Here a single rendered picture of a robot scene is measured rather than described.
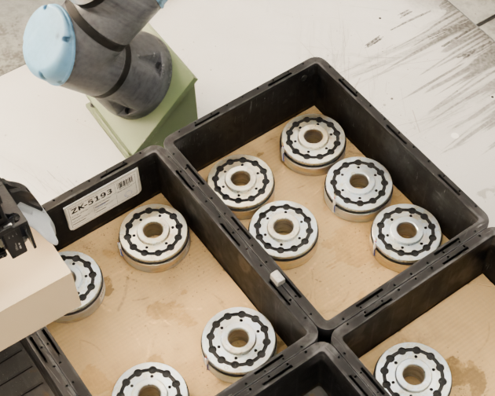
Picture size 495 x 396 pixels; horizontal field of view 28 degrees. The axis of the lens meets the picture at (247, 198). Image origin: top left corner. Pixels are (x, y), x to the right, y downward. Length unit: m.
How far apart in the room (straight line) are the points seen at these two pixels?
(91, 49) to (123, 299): 0.39
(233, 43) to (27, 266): 0.89
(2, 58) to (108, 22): 1.46
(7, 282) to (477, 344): 0.65
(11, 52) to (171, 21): 1.08
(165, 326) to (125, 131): 0.43
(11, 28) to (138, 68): 1.44
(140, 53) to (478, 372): 0.73
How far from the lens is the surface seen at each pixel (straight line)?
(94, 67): 1.56
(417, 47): 1.93
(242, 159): 1.53
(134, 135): 1.69
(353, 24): 1.96
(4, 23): 3.06
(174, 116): 1.69
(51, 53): 1.54
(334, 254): 1.46
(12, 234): 1.05
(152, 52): 1.65
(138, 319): 1.42
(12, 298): 1.13
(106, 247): 1.49
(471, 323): 1.43
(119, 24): 1.52
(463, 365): 1.40
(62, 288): 1.15
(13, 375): 1.41
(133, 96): 1.64
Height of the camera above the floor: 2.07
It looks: 54 degrees down
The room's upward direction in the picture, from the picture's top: 2 degrees counter-clockwise
